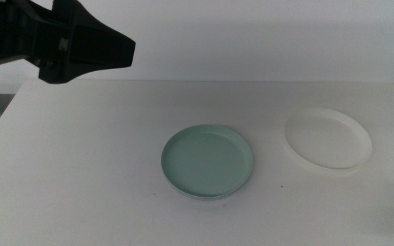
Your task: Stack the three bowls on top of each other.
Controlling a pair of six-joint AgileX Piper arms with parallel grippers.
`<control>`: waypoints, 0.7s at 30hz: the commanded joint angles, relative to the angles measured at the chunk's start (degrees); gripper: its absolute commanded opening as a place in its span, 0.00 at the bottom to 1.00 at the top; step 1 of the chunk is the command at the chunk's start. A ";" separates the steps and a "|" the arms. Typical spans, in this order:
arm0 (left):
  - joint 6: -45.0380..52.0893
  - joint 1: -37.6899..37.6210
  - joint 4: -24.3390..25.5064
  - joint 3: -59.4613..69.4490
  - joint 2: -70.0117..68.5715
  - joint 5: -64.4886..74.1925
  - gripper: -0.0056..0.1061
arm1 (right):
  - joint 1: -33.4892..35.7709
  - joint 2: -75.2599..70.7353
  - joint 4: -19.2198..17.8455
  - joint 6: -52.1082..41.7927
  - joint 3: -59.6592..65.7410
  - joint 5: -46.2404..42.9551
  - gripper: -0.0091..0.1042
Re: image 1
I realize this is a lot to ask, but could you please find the pale green shallow bowl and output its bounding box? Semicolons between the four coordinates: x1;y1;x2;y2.
161;124;254;199

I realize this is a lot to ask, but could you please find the light grey shallow bowl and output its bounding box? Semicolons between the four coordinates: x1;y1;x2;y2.
162;172;250;202

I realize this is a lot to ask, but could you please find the white shallow bowl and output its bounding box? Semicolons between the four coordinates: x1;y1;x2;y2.
283;107;373;170

